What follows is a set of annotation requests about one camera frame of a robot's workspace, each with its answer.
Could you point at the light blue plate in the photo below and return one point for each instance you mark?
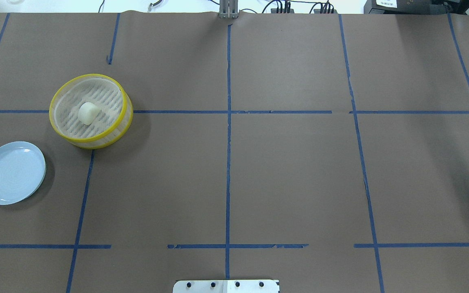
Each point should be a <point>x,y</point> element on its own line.
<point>22,171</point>

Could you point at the aluminium frame post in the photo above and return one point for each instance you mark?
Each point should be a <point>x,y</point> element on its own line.
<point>228,9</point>

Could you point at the yellow plastic steamer basket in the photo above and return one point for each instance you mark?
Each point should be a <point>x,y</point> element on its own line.
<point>110,125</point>

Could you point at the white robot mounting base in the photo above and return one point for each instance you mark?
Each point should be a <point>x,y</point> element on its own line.
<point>227,286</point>

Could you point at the white steamed bun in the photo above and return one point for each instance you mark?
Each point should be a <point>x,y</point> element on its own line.
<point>87,113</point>

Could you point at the black label printer box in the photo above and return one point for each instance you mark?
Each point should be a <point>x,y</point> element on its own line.
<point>417,7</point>

